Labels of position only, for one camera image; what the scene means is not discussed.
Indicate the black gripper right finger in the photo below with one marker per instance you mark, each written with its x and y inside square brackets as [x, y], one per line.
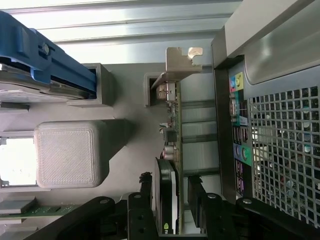
[212, 215]

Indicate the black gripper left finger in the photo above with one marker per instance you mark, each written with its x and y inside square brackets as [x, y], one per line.
[140, 220]

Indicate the grey parts rack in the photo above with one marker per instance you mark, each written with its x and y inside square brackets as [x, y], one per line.
[130, 155]

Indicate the green RAM stick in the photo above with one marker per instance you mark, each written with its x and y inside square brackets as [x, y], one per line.
[50, 209]

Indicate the hard disk in blue caddy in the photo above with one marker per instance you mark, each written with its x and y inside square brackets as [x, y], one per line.
[62, 65]

